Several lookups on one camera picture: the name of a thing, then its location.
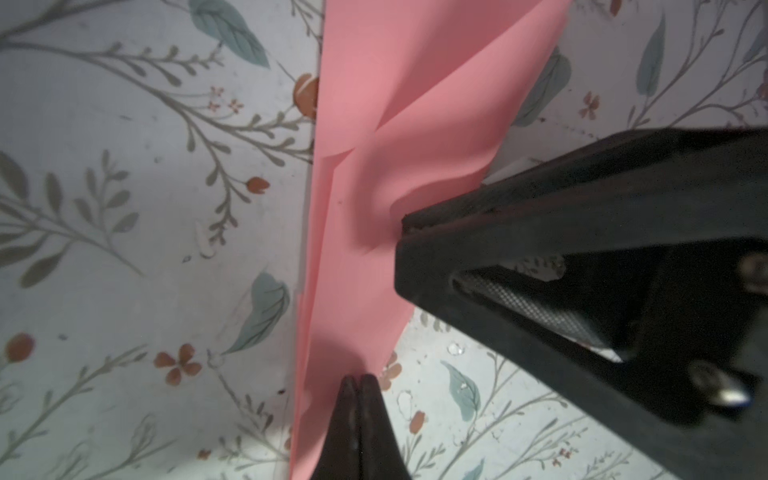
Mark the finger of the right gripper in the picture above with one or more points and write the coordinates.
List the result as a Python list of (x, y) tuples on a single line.
[(647, 310), (619, 153)]

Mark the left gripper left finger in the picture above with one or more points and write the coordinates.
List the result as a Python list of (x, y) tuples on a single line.
[(340, 455)]

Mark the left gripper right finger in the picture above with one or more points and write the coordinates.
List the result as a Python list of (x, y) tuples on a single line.
[(380, 458)]

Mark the pink square paper sheet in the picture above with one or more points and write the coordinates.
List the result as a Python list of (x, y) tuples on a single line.
[(415, 99)]

